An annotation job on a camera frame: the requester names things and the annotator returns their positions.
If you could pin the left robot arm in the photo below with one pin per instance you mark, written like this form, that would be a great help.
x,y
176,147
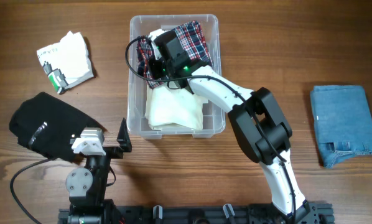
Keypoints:
x,y
87,185

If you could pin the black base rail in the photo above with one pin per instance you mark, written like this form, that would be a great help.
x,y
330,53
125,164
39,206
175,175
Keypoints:
x,y
310,212

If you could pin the clear plastic storage bin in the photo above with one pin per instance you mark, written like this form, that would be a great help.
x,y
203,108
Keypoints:
x,y
214,120

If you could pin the white printed folded shirt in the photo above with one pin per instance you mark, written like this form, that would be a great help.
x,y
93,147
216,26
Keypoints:
x,y
66,63

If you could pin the cream folded cloth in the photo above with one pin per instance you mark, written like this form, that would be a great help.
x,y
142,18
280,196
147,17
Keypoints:
x,y
167,107

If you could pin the black folded garment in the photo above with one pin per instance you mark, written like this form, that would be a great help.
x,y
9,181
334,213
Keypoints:
x,y
44,124

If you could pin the red navy plaid shirt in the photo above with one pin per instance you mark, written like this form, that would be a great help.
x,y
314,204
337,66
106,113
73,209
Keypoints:
x,y
191,38

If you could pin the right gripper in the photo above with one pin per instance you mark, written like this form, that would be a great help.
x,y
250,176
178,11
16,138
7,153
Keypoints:
x,y
157,71

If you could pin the blue denim jeans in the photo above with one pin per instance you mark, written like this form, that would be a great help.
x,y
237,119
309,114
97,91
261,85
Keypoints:
x,y
342,122

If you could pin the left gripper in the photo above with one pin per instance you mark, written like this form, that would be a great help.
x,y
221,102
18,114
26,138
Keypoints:
x,y
117,152

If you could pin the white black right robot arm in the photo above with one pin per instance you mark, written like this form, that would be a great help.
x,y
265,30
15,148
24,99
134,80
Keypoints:
x,y
260,127

